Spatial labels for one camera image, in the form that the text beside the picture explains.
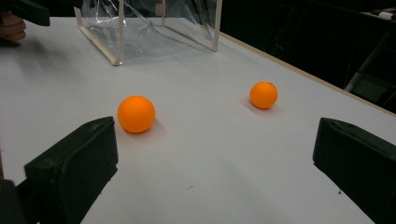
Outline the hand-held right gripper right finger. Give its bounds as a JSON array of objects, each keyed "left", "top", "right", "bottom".
[{"left": 312, "top": 117, "right": 396, "bottom": 224}]

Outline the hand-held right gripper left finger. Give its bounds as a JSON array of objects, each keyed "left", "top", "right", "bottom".
[{"left": 23, "top": 116, "right": 120, "bottom": 224}]

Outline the orange ball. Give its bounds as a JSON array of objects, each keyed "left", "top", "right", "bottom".
[
  {"left": 249, "top": 81, "right": 278, "bottom": 110},
  {"left": 117, "top": 94, "right": 156, "bottom": 134}
]

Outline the clear plastic bag beige trim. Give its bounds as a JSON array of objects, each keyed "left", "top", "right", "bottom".
[{"left": 73, "top": 0, "right": 223, "bottom": 67}]

